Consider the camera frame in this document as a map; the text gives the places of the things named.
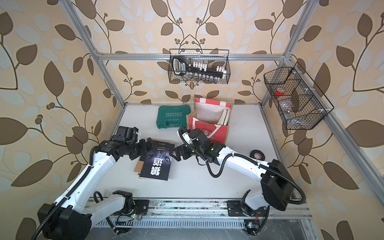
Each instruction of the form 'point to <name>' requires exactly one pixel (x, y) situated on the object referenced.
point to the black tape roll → (257, 154)
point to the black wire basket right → (300, 102)
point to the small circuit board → (251, 226)
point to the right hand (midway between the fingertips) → (176, 150)
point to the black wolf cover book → (156, 164)
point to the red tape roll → (279, 91)
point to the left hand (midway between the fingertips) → (148, 146)
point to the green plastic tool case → (170, 116)
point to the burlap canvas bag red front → (212, 117)
